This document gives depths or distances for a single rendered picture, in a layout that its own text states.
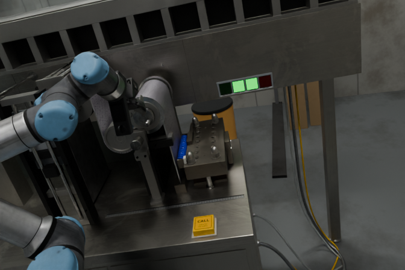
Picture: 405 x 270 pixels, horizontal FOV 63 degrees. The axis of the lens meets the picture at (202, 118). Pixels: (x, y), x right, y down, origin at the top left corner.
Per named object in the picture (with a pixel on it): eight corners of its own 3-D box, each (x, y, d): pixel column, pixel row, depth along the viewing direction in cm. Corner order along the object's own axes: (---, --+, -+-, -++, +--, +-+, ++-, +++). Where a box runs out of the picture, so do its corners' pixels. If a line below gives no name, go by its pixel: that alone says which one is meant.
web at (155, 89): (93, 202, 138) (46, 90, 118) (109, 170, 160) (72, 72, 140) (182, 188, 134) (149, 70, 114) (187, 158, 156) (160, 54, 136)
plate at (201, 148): (187, 180, 127) (183, 167, 125) (193, 133, 163) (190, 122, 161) (228, 173, 125) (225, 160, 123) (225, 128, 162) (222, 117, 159)
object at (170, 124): (174, 165, 129) (163, 123, 122) (180, 137, 151) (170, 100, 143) (175, 165, 129) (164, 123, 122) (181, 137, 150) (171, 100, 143)
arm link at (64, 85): (26, 111, 71) (67, 79, 71) (34, 97, 81) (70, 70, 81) (53, 136, 74) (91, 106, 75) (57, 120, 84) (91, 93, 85)
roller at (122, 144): (109, 155, 128) (99, 128, 123) (125, 126, 151) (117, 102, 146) (139, 150, 126) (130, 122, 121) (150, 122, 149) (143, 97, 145)
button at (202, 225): (193, 237, 108) (192, 231, 108) (194, 222, 115) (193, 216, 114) (214, 234, 108) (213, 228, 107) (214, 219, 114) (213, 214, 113)
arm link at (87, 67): (59, 64, 76) (89, 42, 76) (83, 82, 86) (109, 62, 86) (76, 89, 73) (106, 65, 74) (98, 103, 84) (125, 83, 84)
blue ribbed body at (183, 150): (177, 166, 131) (175, 158, 129) (182, 140, 150) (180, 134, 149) (185, 164, 130) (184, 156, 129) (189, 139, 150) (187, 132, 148)
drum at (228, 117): (244, 149, 332) (235, 93, 308) (240, 170, 298) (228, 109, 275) (208, 150, 343) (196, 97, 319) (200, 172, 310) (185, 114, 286)
